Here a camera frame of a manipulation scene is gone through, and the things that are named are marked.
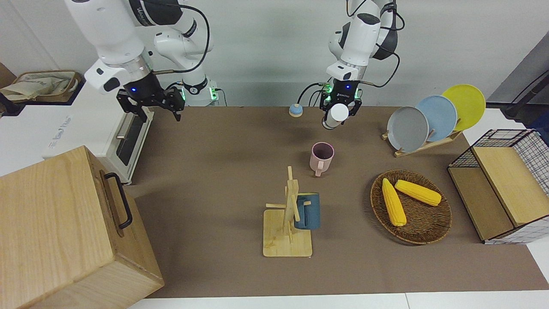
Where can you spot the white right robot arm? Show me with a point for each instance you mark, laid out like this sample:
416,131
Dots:
107,30

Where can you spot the black stand pole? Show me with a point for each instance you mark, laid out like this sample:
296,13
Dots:
525,96

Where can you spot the yellow plate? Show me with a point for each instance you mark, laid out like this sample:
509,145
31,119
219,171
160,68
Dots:
469,103

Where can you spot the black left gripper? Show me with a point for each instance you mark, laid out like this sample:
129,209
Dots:
345,91

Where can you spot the wooden plate rack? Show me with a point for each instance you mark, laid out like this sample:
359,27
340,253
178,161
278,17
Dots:
422,148

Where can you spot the round wicker basket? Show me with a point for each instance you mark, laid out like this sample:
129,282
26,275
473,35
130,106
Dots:
424,223

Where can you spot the pink mug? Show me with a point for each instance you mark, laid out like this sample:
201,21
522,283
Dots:
321,161

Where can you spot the wooden cabinet box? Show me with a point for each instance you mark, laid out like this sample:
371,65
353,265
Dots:
55,231

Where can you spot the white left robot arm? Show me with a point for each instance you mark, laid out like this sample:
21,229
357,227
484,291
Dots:
360,38

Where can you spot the cardboard tray with cloth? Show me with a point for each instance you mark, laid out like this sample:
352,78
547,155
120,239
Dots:
38,86

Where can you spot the wooden mug tree stand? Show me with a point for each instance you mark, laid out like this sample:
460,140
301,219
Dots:
287,240

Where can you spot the grey plate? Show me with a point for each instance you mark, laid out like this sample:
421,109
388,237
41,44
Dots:
407,131

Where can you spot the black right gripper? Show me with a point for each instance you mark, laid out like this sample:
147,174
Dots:
146,90

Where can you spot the blue round bell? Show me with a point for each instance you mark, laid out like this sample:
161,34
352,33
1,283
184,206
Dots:
295,110

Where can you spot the white toaster oven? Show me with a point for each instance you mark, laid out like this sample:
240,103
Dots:
94,128

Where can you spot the dark teal mug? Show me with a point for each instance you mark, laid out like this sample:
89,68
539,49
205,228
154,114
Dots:
309,212

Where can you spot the yellow corn cob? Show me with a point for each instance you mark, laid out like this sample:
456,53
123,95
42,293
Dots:
393,204
418,192

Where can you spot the light blue plate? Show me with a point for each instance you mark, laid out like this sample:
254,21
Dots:
441,116

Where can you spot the water glass with white sleeve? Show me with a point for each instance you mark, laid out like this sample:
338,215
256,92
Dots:
336,115

